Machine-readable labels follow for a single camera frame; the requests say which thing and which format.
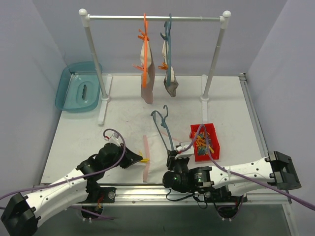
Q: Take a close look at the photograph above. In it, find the white pink-trimmed underwear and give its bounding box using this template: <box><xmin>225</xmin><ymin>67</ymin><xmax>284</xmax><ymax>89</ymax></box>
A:
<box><xmin>143</xmin><ymin>132</ymin><xmax>168</xmax><ymax>184</ymax></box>

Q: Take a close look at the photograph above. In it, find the blue hanger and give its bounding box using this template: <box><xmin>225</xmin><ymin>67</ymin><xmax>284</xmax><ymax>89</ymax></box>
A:
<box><xmin>159</xmin><ymin>13</ymin><xmax>174</xmax><ymax>87</ymax></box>
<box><xmin>150</xmin><ymin>104</ymin><xmax>174</xmax><ymax>152</ymax></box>

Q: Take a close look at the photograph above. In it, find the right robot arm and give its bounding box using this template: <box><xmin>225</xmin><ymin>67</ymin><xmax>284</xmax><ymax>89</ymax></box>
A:
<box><xmin>162</xmin><ymin>151</ymin><xmax>301</xmax><ymax>201</ymax></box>

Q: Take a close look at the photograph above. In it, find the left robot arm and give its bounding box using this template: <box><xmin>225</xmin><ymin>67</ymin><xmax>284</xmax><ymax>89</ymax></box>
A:
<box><xmin>0</xmin><ymin>143</ymin><xmax>143</xmax><ymax>236</ymax></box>

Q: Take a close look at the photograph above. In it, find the beige brown underwear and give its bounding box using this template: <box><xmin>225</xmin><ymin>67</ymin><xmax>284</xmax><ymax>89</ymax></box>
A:
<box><xmin>140</xmin><ymin>42</ymin><xmax>156</xmax><ymax>104</ymax></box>

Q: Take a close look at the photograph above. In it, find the grey beige underwear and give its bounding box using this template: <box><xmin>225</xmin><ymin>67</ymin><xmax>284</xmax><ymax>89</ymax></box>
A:
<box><xmin>162</xmin><ymin>40</ymin><xmax>179</xmax><ymax>97</ymax></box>

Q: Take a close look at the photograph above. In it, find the orange clothespin on blue hanger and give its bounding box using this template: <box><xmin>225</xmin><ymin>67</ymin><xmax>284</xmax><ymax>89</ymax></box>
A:
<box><xmin>158</xmin><ymin>62</ymin><xmax>168</xmax><ymax>70</ymax></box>

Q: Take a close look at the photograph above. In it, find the orange plastic hanger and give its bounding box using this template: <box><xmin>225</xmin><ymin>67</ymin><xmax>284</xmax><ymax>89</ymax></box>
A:
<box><xmin>132</xmin><ymin>13</ymin><xmax>150</xmax><ymax>88</ymax></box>

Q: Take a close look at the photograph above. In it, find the red plastic bin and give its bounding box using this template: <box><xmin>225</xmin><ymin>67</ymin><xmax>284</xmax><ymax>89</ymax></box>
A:
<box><xmin>189</xmin><ymin>123</ymin><xmax>220</xmax><ymax>162</ymax></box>

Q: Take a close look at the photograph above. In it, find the colourful clothespins pile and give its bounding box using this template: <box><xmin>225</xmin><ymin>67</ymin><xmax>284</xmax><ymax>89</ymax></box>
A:
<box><xmin>195</xmin><ymin>131</ymin><xmax>215</xmax><ymax>156</ymax></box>

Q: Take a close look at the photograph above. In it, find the white clothes rack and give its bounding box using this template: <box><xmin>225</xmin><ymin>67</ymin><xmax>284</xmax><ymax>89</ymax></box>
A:
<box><xmin>79</xmin><ymin>8</ymin><xmax>231</xmax><ymax>125</ymax></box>

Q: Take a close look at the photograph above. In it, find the teal plastic basin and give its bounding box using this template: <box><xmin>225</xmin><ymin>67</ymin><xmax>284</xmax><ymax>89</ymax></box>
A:
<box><xmin>55</xmin><ymin>61</ymin><xmax>100</xmax><ymax>113</ymax></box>

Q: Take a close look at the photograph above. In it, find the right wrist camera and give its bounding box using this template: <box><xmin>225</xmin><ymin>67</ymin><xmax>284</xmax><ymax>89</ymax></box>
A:
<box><xmin>175</xmin><ymin>142</ymin><xmax>194</xmax><ymax>159</ymax></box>

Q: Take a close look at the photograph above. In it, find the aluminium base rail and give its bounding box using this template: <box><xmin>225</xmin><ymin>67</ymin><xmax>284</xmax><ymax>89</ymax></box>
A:
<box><xmin>100</xmin><ymin>184</ymin><xmax>291</xmax><ymax>206</ymax></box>

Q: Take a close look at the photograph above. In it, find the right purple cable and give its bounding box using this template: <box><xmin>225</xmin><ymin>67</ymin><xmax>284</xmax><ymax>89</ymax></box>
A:
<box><xmin>182</xmin><ymin>123</ymin><xmax>315</xmax><ymax>212</ymax></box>

